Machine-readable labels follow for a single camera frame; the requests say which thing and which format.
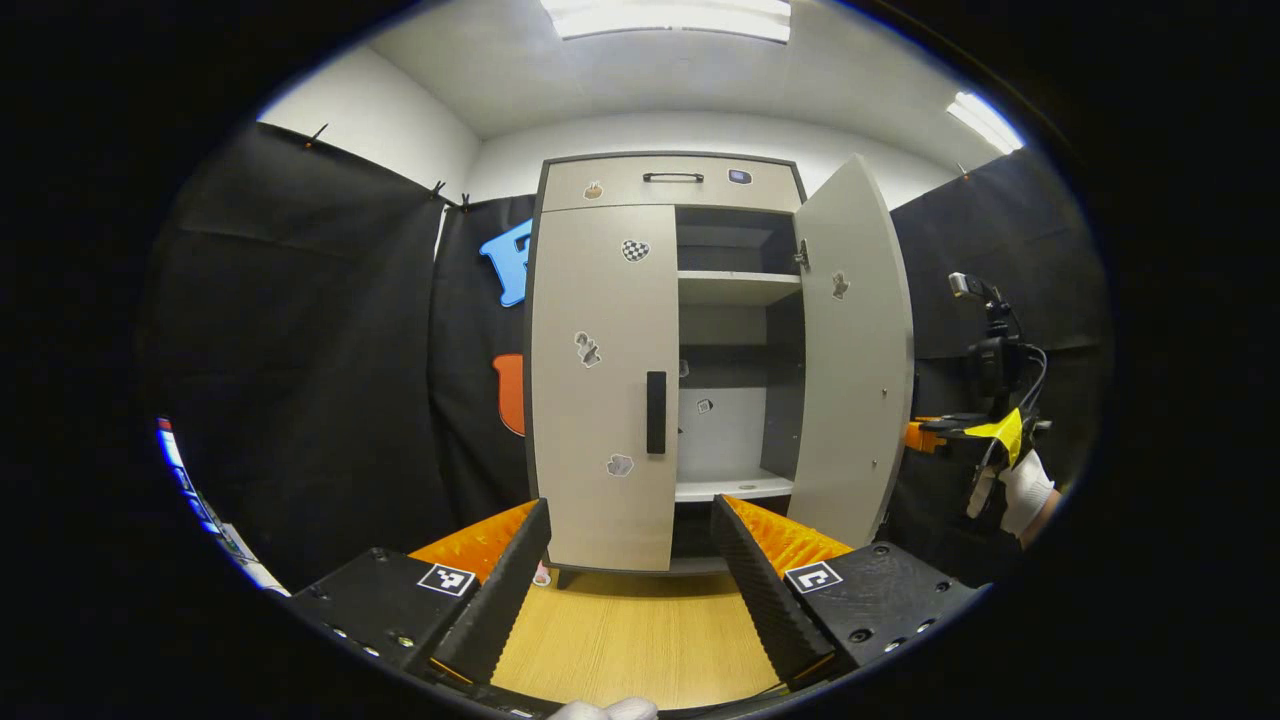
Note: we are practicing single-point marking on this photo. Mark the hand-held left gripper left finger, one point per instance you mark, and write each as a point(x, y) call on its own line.
point(505, 590)

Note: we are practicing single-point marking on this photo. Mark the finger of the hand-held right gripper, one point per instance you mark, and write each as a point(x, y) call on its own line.
point(918, 437)

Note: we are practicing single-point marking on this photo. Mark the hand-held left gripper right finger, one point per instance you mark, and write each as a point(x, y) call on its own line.
point(760, 600)

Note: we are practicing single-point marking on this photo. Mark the grey shoe cabinet door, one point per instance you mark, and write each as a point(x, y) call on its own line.
point(850, 400)
point(600, 400)

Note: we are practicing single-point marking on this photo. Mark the grey double-door shoe cabinet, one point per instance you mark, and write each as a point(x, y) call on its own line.
point(740, 430)

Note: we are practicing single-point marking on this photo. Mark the white cabinet shelf board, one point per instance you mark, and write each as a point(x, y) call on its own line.
point(735, 288)
point(730, 488)

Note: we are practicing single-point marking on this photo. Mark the narrow ceiling light panel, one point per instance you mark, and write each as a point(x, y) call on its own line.
point(985, 122)

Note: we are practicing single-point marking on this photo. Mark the white blue printed panel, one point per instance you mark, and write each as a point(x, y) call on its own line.
point(262, 577)

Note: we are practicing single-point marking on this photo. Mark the black backdrop cloth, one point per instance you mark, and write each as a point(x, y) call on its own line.
point(300, 350)

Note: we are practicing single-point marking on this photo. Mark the wide ceiling light panel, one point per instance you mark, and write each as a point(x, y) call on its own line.
point(665, 18)

